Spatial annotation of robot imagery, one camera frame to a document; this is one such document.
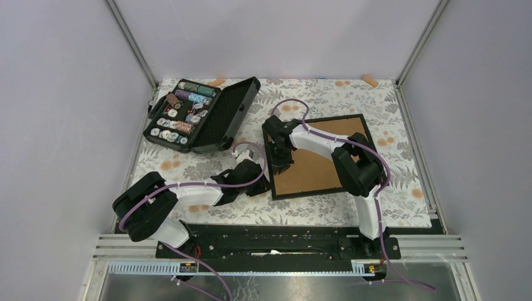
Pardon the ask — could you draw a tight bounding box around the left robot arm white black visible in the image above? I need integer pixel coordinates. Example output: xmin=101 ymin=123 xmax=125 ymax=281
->
xmin=112 ymin=150 xmax=271 ymax=258

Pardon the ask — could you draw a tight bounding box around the purple cable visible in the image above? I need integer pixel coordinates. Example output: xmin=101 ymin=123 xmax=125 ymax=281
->
xmin=270 ymin=98 xmax=437 ymax=293
xmin=119 ymin=141 xmax=269 ymax=301

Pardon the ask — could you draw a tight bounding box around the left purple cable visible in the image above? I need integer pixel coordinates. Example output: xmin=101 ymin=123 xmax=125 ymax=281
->
xmin=119 ymin=141 xmax=269 ymax=301

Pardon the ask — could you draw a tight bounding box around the left wooden cork piece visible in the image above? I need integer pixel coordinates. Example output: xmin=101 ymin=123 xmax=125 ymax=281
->
xmin=207 ymin=78 xmax=226 ymax=87

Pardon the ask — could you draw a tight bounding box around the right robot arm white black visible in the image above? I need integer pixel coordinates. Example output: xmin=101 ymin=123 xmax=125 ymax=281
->
xmin=262 ymin=115 xmax=390 ymax=258

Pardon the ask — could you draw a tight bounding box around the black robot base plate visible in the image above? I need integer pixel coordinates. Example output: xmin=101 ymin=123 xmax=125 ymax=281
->
xmin=114 ymin=222 xmax=444 ymax=273

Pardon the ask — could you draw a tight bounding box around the black picture frame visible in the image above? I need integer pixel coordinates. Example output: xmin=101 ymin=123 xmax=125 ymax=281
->
xmin=262 ymin=113 xmax=379 ymax=202

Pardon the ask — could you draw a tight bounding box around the right wooden cork piece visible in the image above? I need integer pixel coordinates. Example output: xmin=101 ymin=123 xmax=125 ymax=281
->
xmin=361 ymin=75 xmax=379 ymax=88

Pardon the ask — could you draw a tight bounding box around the black open poker chip case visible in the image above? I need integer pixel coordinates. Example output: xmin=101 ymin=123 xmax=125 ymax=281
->
xmin=143 ymin=77 xmax=260 ymax=154

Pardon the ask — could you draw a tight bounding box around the floral patterned table mat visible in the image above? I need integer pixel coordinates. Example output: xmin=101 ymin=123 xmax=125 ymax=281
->
xmin=132 ymin=79 xmax=432 ymax=228

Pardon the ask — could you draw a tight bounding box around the wooden cork piece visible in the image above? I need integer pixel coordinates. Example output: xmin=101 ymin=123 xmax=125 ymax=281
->
xmin=361 ymin=75 xmax=379 ymax=88
xmin=207 ymin=78 xmax=226 ymax=87

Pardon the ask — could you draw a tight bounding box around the white slotted cable duct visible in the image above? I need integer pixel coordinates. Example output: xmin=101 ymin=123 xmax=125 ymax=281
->
xmin=108 ymin=261 xmax=376 ymax=278

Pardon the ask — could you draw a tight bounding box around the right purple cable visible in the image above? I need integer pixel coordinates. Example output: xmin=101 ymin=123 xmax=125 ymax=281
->
xmin=270 ymin=98 xmax=437 ymax=293

